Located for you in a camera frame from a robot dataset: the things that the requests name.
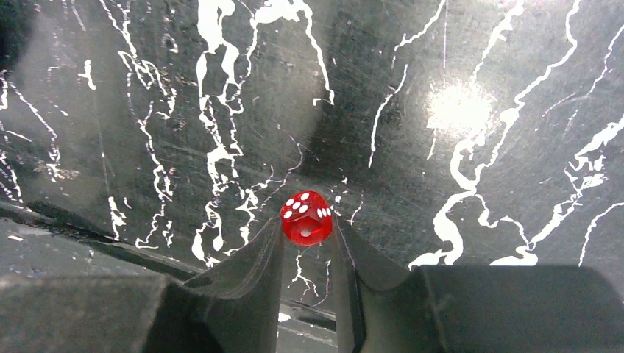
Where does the red die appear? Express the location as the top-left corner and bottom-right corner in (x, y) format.
(280, 190), (333, 246)

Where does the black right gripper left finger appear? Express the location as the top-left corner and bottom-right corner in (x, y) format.
(1, 219), (283, 352)

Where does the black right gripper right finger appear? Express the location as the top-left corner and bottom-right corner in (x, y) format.
(331, 218), (623, 352)

